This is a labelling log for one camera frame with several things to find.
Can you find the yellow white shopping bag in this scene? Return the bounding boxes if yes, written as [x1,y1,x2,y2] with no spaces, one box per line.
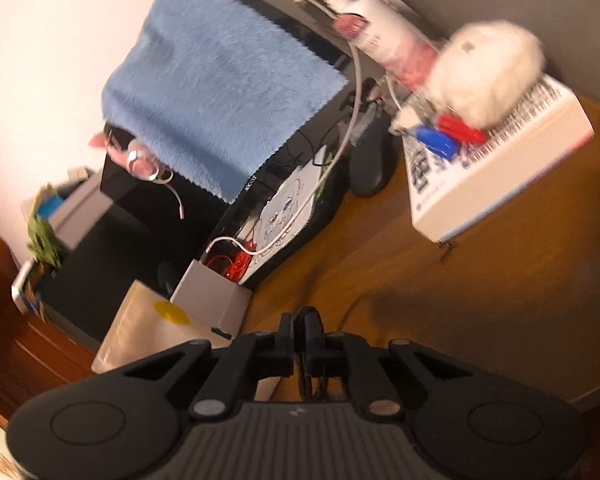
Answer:
[92,281,233,374]

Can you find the white open cardboard box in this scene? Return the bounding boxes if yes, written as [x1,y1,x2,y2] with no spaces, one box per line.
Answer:
[170,260,252,339]

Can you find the anime printed mouse pad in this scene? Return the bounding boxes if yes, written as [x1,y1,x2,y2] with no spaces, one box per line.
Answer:
[239,145,332,285]

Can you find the black computer tower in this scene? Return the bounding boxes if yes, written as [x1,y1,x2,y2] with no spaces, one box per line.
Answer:
[38,205,222,352]

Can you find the white thick book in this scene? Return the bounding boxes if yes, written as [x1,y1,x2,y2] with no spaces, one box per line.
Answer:
[403,75,594,243]

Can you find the black computer mouse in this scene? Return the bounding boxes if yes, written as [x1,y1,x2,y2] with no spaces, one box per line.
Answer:
[349,114,399,198]

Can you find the pink cat-ear headset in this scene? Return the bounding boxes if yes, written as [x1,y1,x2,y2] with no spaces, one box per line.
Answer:
[88,131,185,220]

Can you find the grey storage box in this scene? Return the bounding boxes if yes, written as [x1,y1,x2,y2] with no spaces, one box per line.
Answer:
[20,170,112,250]

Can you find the blue marker pen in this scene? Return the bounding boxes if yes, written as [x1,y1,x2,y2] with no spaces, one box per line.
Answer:
[415,126,460,160]

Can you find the red marker pen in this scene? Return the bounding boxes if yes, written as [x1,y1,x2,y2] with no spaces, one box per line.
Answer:
[436,114,488,145]

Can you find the blue terry towel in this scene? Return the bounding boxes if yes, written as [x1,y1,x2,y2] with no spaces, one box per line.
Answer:
[102,0,348,204]

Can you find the white pink lotion bottle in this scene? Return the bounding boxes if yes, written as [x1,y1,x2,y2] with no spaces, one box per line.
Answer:
[324,0,438,91]

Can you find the white plush toy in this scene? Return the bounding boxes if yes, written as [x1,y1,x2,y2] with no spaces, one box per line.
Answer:
[422,21,545,129]

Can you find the black computer monitor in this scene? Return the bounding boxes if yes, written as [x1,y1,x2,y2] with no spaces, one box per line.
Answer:
[100,0,362,241]

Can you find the white charging cable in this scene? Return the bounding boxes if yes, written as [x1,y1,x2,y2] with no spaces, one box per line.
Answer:
[179,0,365,261]

